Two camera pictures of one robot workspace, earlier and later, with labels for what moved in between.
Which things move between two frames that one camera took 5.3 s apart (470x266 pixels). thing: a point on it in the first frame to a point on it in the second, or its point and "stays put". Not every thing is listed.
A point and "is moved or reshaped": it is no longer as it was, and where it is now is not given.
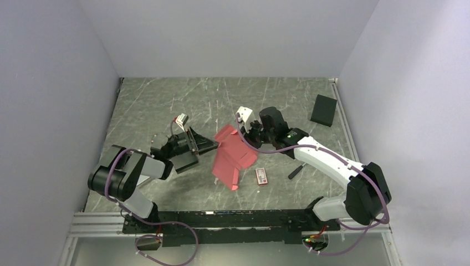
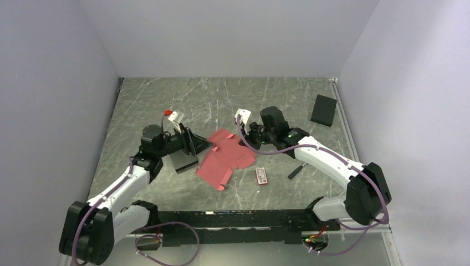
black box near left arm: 183,162 stays put
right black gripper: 248,134 stays put
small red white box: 261,176 stays put
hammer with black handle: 292,174 stays put
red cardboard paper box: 232,153 is moved or reshaped
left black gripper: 202,144 to 194,143
